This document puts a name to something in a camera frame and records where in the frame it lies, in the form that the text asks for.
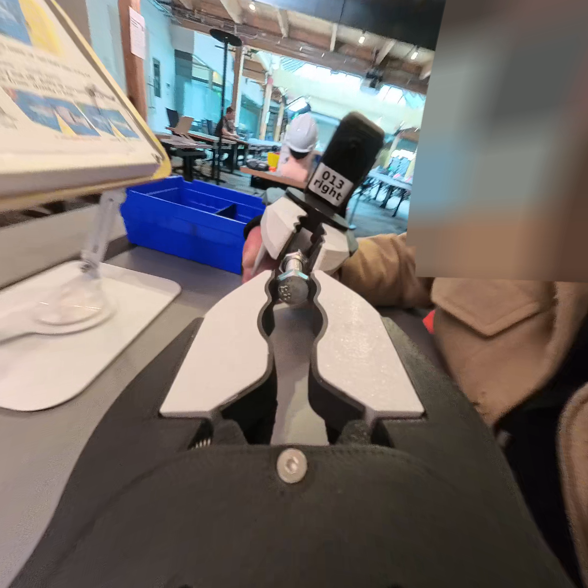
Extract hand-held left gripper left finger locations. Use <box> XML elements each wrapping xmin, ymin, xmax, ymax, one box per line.
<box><xmin>158</xmin><ymin>269</ymin><xmax>278</xmax><ymax>444</ymax></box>

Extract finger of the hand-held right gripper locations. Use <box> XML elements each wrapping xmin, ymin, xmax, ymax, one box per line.
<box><xmin>318</xmin><ymin>230</ymin><xmax>351</xmax><ymax>278</ymax></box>
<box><xmin>251</xmin><ymin>198</ymin><xmax>306</xmax><ymax>281</ymax></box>

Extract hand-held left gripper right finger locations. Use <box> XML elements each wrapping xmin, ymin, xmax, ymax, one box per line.
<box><xmin>309</xmin><ymin>272</ymin><xmax>424</xmax><ymax>444</ymax></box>

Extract silver hex bolt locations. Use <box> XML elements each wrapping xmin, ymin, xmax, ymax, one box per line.
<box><xmin>275</xmin><ymin>264</ymin><xmax>312</xmax><ymax>305</ymax></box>

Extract person's right forearm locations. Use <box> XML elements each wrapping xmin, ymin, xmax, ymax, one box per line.
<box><xmin>337</xmin><ymin>232</ymin><xmax>435</xmax><ymax>308</ymax></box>

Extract dark office desk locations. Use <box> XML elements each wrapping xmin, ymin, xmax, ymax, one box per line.
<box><xmin>154</xmin><ymin>131</ymin><xmax>251</xmax><ymax>182</ymax></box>
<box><xmin>239</xmin><ymin>165</ymin><xmax>313</xmax><ymax>189</ymax></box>

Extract grey desk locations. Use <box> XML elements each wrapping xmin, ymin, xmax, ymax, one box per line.
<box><xmin>0</xmin><ymin>207</ymin><xmax>460</xmax><ymax>588</ymax></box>

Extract person's right hand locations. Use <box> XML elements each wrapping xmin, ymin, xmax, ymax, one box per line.
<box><xmin>241</xmin><ymin>231</ymin><xmax>262</xmax><ymax>282</ymax></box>

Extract blue plastic bin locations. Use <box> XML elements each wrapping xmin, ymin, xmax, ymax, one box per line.
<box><xmin>120</xmin><ymin>175</ymin><xmax>267</xmax><ymax>276</ymax></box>

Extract beige jacket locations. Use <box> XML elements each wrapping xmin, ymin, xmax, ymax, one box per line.
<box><xmin>427</xmin><ymin>276</ymin><xmax>588</xmax><ymax>588</ymax></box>

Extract wooden document board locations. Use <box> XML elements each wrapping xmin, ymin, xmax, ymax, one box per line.
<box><xmin>0</xmin><ymin>0</ymin><xmax>172</xmax><ymax>212</ymax></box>

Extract white paper notice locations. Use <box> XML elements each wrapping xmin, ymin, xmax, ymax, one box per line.
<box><xmin>129</xmin><ymin>7</ymin><xmax>147</xmax><ymax>60</ymax></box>

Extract printed instruction sheet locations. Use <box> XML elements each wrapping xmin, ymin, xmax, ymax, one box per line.
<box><xmin>0</xmin><ymin>0</ymin><xmax>154</xmax><ymax>159</ymax></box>

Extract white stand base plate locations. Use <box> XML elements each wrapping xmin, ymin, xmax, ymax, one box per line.
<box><xmin>0</xmin><ymin>259</ymin><xmax>182</xmax><ymax>412</ymax></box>

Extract white stand bracket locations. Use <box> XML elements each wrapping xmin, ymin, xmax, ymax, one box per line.
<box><xmin>80</xmin><ymin>188</ymin><xmax>127</xmax><ymax>278</ymax></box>

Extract wooden support post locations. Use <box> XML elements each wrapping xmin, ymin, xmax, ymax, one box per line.
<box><xmin>119</xmin><ymin>0</ymin><xmax>150</xmax><ymax>122</ymax></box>

